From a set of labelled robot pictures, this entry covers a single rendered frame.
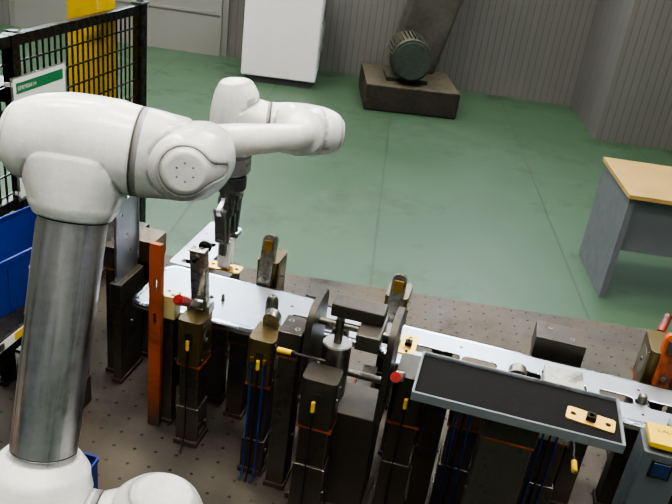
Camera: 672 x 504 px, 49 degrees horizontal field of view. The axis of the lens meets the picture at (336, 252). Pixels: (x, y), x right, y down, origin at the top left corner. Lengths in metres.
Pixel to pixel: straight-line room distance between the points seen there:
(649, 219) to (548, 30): 4.62
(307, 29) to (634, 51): 3.11
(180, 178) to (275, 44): 6.78
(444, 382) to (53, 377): 0.67
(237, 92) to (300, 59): 6.19
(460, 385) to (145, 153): 0.70
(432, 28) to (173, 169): 7.07
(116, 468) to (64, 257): 0.81
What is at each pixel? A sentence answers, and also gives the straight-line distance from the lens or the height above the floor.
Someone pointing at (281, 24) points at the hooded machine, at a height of 0.61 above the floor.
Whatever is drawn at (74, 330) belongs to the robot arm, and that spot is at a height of 1.32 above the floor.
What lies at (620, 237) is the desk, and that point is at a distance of 4.40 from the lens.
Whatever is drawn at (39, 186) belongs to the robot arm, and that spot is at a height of 1.53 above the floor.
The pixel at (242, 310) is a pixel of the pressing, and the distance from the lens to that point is 1.82.
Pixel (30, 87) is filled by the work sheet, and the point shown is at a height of 1.42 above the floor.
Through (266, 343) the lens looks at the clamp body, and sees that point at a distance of 1.58.
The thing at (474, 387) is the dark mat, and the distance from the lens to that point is 1.40.
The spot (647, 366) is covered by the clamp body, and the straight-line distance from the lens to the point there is 1.93.
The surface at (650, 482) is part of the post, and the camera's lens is 1.47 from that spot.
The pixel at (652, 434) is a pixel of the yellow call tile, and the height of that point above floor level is 1.16.
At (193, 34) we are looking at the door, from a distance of 8.93.
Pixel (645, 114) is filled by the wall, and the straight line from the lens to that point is 7.84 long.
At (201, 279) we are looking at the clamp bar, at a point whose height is 1.14.
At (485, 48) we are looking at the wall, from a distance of 8.69.
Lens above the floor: 1.95
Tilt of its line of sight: 26 degrees down
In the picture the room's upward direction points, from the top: 8 degrees clockwise
